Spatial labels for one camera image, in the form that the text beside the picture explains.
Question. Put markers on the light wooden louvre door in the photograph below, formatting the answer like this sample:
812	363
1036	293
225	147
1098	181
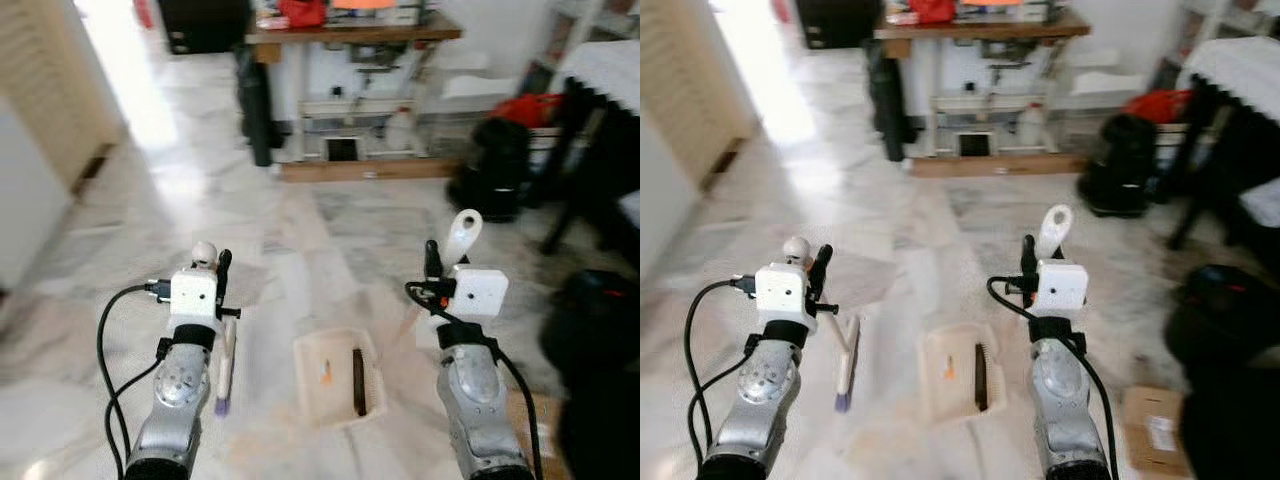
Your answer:
690	80
50	80

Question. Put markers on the cream broom purple bristles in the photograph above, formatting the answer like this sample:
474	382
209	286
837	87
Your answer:
850	365
228	365

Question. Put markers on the white plastic jug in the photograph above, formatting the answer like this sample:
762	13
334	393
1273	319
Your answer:
1030	127
400	132

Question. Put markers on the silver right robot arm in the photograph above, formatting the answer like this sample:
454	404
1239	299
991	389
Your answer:
475	400
1060	400

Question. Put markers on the black round vacuum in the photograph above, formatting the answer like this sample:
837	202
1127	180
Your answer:
490	170
1118	165

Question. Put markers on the small brown cardboard box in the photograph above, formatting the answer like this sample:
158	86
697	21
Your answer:
548	425
1150	430

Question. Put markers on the wooden work table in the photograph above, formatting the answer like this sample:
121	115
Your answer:
350	32
980	28

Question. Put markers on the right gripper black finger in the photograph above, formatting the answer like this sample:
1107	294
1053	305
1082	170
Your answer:
433	262
1028	257

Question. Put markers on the red bundle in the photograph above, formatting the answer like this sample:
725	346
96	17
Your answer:
930	10
303	13

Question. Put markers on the black table white lace cloth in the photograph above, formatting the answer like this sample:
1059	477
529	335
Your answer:
610	75
1240	65

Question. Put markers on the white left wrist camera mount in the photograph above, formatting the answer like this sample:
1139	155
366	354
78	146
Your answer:
193	295
780	292

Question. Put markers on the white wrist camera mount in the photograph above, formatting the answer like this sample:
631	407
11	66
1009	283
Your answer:
193	295
1062	288
780	292
478	293

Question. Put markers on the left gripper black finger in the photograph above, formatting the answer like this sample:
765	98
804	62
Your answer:
820	268
224	272

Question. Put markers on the black box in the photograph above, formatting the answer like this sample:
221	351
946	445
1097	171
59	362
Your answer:
205	25
835	22

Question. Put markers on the black upright cylinder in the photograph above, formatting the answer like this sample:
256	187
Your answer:
888	105
258	110

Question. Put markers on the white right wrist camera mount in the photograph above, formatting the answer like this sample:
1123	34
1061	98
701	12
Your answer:
1062	288
478	293

